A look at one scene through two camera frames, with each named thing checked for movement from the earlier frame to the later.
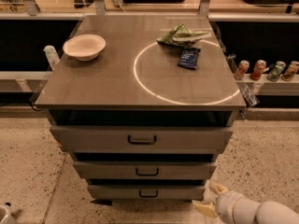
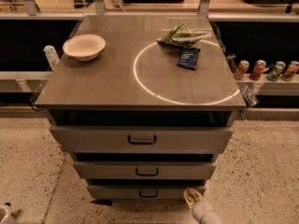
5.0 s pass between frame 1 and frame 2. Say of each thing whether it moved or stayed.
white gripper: moved
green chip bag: stayed
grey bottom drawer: stayed
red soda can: stayed
